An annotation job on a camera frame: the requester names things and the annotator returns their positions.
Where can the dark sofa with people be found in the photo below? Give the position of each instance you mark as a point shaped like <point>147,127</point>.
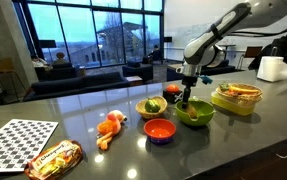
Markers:
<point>63,71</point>

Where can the green toy fruit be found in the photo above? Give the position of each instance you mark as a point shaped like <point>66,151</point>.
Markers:
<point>152,105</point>

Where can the orange and pink plush toy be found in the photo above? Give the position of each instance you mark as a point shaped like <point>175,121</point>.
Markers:
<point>109,128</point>

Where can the round high table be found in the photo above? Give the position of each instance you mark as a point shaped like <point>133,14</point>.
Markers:
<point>229,46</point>

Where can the shallow wicker basket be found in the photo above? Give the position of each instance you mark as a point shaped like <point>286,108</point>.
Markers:
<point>249,96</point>

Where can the orange toy fruit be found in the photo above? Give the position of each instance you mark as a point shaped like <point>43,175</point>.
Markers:
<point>172,88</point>

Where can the round wicker basket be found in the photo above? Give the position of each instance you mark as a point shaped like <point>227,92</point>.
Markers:
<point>143,110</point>

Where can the seated person in white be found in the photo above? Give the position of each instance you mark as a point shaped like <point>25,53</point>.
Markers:
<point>39,62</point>

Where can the large glass window wall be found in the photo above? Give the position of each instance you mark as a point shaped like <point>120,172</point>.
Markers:
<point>79,33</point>

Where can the seated person by window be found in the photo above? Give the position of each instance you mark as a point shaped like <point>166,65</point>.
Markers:
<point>156,52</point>

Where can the yellow-green plastic container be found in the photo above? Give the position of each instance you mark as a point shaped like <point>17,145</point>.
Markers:
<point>231,106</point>

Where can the orange snack bag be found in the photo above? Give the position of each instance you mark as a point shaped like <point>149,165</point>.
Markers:
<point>53,160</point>

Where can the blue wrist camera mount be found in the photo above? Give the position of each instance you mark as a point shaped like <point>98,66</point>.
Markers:
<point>205,79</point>

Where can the wide dark blue sofa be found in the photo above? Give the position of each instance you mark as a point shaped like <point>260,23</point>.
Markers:
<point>223,68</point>

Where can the long dark blue sofa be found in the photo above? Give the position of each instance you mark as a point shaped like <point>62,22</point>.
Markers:
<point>76,85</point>

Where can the dark blue armchair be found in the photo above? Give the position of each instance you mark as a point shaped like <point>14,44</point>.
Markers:
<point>138,71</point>

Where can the small wooden coffee table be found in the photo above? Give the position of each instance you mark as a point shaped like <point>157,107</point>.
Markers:
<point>133,80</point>

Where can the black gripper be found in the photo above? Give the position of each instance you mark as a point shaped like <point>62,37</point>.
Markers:
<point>189,82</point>

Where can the white napkin holder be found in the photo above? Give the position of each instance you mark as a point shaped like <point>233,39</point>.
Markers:
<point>273,70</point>

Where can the black standing screen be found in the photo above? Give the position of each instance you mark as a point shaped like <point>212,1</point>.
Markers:
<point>47,43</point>

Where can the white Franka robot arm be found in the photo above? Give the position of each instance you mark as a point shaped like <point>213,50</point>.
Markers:
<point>216,30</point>

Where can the orange bowl with purple base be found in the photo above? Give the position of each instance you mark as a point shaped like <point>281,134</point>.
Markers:
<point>159,130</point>

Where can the black cube with white cross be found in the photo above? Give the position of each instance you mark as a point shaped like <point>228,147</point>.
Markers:
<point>171,96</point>

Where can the green plastic bowl with spout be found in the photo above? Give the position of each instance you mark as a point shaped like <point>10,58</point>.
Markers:
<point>204,115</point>

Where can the dark wood counter cabinet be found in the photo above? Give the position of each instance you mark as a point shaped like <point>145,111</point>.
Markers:
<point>249,163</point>

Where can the yellow toy banana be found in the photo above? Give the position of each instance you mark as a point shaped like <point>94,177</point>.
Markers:
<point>244,89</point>

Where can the whiteboard with writing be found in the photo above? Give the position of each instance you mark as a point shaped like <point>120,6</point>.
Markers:
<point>179,33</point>

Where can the small black wall sign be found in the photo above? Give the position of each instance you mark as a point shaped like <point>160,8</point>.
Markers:
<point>167,39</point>

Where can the wooden bar chair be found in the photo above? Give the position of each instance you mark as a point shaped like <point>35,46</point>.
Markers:
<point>3,65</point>

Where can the green toy vegetable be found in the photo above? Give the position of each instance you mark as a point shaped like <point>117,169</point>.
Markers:
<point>223,86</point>

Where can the checkerboard calibration board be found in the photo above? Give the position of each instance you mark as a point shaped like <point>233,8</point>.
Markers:
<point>14,145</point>

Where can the brown chair on metal legs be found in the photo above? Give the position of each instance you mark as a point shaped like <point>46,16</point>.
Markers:
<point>251,52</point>

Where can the seated person with dark hair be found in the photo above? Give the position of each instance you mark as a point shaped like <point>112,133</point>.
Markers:
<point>60,57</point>

